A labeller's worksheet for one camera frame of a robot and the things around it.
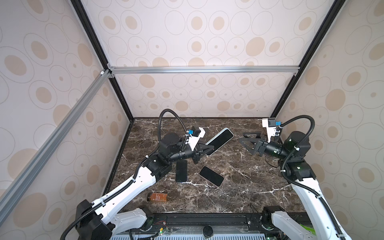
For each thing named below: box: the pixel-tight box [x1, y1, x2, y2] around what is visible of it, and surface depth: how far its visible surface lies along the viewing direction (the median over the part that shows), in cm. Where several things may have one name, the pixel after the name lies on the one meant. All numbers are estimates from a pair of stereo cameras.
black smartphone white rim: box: [205, 127, 234, 156], surface depth 62 cm
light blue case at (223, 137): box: [205, 127, 234, 156], surface depth 62 cm
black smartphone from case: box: [175, 159, 188, 182], surface depth 92 cm
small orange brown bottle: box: [146, 192, 168, 202], surface depth 80 cm
